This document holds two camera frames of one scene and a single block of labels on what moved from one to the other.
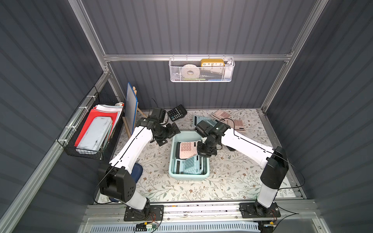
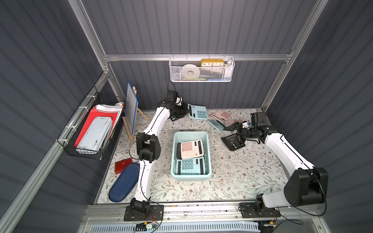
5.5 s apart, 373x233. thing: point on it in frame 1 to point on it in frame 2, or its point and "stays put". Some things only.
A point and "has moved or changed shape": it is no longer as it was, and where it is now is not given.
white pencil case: (94, 136) stays put
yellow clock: (212, 62) stays put
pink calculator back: (221, 114) stays put
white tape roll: (186, 68) stays put
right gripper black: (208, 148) to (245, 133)
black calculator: (177, 150) stays put
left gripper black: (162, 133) to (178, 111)
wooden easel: (138, 109) stays put
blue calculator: (192, 165) has moved or changed shape
